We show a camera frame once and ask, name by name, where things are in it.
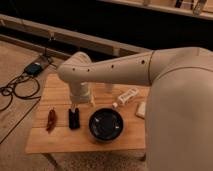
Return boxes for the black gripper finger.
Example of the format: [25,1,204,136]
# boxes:
[74,108,80,129]
[68,109,75,129]

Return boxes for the beige cylindrical gripper body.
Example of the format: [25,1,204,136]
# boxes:
[69,82,91,104]

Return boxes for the white eraser block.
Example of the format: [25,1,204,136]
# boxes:
[136,102,146,119]

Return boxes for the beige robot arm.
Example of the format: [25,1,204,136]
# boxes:
[57,47,213,171]

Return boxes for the wooden table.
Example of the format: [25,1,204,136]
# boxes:
[25,74,149,154]

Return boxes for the red chili pepper toy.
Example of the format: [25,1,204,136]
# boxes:
[46,108,56,132]

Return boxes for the black round bowl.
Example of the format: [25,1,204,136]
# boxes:
[88,108,124,142]

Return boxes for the blue power adapter box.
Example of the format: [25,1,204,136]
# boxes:
[24,62,43,76]

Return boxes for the white plastic bottle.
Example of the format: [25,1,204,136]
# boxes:
[112,88,139,108]

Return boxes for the long wooden beam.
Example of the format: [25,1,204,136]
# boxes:
[0,14,149,56]

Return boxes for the wooden shelf top background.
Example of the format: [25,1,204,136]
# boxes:
[99,0,213,21]

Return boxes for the black cable on floor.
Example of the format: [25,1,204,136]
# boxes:
[0,53,71,145]

